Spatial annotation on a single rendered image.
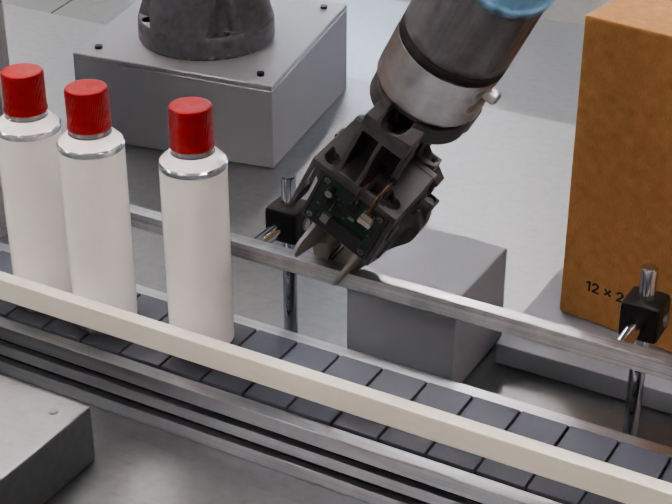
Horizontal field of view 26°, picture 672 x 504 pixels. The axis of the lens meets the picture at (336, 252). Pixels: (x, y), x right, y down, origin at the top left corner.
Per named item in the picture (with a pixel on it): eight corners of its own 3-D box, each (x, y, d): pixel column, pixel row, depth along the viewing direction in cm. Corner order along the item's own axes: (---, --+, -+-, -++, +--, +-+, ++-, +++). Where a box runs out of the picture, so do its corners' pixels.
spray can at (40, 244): (2, 304, 121) (-28, 74, 111) (42, 276, 125) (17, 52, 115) (52, 320, 119) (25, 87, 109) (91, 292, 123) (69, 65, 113)
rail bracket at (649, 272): (581, 489, 108) (601, 298, 100) (615, 437, 113) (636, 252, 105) (623, 502, 106) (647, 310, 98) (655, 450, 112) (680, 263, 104)
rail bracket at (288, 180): (239, 377, 121) (232, 200, 113) (285, 336, 126) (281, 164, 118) (273, 388, 119) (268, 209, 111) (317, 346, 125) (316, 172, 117)
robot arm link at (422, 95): (432, -13, 96) (531, 60, 95) (405, 36, 100) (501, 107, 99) (378, 35, 91) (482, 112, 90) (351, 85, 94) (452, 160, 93)
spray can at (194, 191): (156, 347, 115) (139, 109, 105) (193, 317, 119) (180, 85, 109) (211, 365, 113) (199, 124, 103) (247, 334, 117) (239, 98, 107)
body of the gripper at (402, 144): (280, 208, 102) (342, 91, 93) (341, 150, 108) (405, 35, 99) (367, 275, 101) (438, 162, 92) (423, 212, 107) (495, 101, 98)
